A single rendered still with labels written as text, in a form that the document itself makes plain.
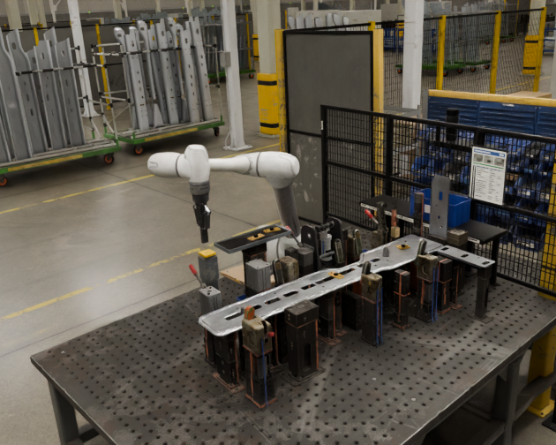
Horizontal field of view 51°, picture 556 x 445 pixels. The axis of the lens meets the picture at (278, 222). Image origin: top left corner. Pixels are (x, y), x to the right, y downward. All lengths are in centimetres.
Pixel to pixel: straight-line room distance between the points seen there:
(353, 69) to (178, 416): 351
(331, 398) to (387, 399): 23
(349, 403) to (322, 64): 358
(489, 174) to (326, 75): 243
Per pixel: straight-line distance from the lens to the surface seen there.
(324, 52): 541
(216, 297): 257
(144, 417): 252
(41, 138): 957
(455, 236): 318
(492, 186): 336
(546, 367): 362
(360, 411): 246
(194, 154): 254
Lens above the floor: 221
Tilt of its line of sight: 20 degrees down
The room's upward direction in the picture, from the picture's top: 3 degrees counter-clockwise
